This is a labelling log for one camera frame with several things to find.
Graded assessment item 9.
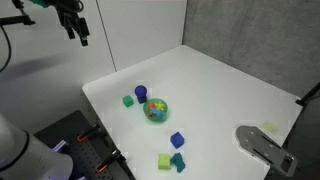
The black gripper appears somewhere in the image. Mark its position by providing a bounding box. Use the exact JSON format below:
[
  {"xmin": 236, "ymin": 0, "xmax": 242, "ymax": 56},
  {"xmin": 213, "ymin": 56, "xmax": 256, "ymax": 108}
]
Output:
[{"xmin": 54, "ymin": 0, "xmax": 90, "ymax": 47}]

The blue cylinder block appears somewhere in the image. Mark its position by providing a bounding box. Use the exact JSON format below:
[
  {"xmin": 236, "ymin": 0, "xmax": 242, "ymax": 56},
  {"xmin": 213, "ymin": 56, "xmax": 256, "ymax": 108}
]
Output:
[{"xmin": 134, "ymin": 84, "xmax": 148, "ymax": 98}]

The green bowl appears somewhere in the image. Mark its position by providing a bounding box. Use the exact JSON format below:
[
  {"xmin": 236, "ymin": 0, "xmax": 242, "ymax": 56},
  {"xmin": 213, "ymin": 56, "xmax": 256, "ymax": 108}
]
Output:
[{"xmin": 142, "ymin": 97, "xmax": 169, "ymax": 123}]

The black mounting bar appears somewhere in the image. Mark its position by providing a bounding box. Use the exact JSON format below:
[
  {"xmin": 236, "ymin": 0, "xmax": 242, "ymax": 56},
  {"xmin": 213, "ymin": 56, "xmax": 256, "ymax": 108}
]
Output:
[{"xmin": 0, "ymin": 0, "xmax": 36, "ymax": 27}]

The green cube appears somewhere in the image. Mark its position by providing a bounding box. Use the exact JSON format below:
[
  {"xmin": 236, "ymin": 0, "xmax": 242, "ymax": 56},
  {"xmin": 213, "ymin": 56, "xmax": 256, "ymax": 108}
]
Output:
[{"xmin": 122, "ymin": 95, "xmax": 135, "ymax": 108}]

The black orange clamp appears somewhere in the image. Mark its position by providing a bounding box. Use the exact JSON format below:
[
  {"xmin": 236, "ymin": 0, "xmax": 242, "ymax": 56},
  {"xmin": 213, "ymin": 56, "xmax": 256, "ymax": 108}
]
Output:
[
  {"xmin": 95, "ymin": 149, "xmax": 122, "ymax": 174},
  {"xmin": 77, "ymin": 123, "xmax": 102, "ymax": 144}
]

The orange toy piece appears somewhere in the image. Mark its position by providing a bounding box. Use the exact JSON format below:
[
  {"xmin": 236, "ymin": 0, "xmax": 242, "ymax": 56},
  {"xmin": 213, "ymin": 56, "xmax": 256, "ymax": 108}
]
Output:
[{"xmin": 147, "ymin": 102, "xmax": 158, "ymax": 116}]

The yellow toy piece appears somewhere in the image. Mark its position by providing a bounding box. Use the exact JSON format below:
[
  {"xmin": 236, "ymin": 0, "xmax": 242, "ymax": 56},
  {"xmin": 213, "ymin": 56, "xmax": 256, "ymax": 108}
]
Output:
[{"xmin": 153, "ymin": 100, "xmax": 167, "ymax": 112}]

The light blue toy piece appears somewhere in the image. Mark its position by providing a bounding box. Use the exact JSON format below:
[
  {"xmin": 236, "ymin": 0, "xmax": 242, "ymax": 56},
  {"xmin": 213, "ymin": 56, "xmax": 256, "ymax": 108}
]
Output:
[{"xmin": 148, "ymin": 108, "xmax": 165, "ymax": 119}]

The black perforated board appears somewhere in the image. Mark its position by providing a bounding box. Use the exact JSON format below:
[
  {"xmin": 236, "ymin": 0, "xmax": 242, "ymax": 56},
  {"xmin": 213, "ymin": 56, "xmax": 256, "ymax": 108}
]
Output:
[{"xmin": 33, "ymin": 110, "xmax": 137, "ymax": 180}]

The bright blue cube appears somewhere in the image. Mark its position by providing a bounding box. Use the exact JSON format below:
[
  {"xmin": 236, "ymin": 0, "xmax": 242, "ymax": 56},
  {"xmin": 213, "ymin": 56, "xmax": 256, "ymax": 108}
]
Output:
[{"xmin": 169, "ymin": 131, "xmax": 186, "ymax": 150}]

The lime green block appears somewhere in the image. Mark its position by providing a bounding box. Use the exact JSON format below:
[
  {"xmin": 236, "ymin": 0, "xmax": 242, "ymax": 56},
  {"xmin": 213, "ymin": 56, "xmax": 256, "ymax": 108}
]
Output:
[{"xmin": 157, "ymin": 152, "xmax": 172, "ymax": 171}]

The teal toy figure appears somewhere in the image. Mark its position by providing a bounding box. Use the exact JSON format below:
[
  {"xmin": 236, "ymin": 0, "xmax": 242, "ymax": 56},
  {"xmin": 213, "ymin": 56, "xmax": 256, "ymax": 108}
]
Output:
[{"xmin": 170, "ymin": 152, "xmax": 187, "ymax": 174}]

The grey metal plate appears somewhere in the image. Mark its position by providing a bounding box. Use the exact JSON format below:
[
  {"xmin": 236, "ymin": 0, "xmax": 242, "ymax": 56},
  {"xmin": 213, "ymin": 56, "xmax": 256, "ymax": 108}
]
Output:
[{"xmin": 235, "ymin": 125, "xmax": 299, "ymax": 178}]

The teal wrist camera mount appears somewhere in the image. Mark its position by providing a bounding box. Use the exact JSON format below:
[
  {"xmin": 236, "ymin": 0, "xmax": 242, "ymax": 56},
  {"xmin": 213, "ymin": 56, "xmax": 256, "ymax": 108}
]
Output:
[{"xmin": 28, "ymin": 0, "xmax": 51, "ymax": 8}]

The black cable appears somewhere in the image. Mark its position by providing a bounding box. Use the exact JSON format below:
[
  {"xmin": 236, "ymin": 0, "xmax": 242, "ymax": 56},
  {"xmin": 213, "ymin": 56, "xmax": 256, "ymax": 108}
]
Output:
[{"xmin": 0, "ymin": 25, "xmax": 13, "ymax": 74}]

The black camera stand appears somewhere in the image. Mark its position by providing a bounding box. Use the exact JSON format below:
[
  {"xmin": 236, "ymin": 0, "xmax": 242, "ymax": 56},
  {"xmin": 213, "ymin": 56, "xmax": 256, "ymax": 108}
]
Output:
[{"xmin": 295, "ymin": 81, "xmax": 320, "ymax": 108}]

